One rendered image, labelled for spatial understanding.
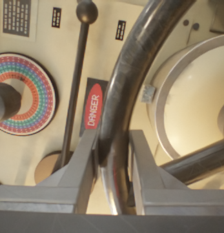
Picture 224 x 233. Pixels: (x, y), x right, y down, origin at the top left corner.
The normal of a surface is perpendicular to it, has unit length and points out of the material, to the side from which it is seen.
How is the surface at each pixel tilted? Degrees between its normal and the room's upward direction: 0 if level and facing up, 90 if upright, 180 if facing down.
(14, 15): 90
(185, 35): 90
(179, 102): 60
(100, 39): 90
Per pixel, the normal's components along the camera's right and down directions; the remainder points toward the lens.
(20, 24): -0.03, 0.29
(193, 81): -0.42, -0.04
